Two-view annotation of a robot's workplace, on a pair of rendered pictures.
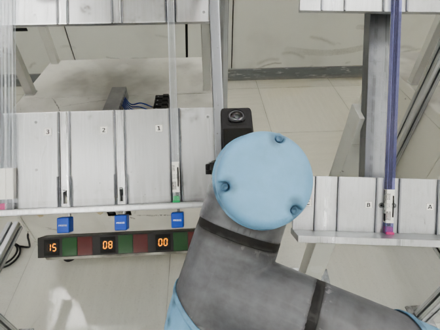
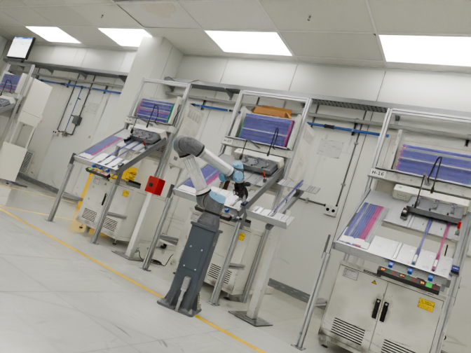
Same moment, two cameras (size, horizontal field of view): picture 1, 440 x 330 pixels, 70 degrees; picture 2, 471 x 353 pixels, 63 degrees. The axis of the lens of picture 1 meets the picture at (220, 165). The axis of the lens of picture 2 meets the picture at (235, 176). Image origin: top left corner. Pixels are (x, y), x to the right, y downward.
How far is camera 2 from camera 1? 2.66 m
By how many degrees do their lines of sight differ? 58
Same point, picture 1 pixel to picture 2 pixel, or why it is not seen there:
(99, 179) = not seen: hidden behind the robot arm
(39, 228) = (181, 244)
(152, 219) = (217, 257)
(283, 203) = (237, 164)
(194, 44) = (298, 272)
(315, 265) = (260, 280)
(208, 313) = not seen: hidden behind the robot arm
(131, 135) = (230, 195)
